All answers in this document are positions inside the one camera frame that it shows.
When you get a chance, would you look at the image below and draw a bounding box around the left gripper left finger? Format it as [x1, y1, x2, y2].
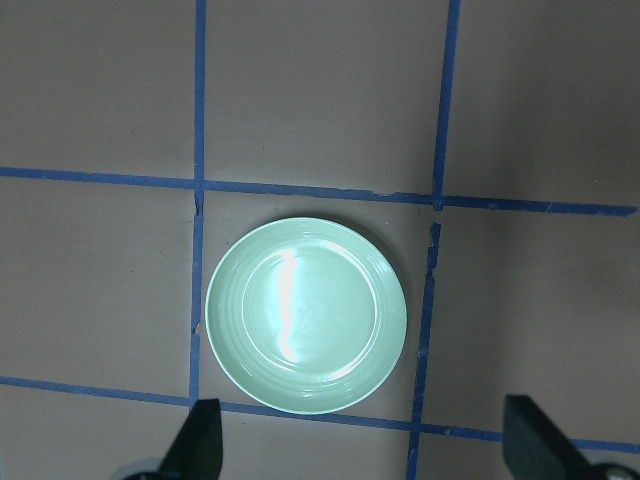
[122, 399, 223, 480]

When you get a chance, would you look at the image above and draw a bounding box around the green plate near left arm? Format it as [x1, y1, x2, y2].
[205, 217, 407, 415]

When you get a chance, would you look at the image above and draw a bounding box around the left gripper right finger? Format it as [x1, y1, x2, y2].
[502, 395, 639, 480]

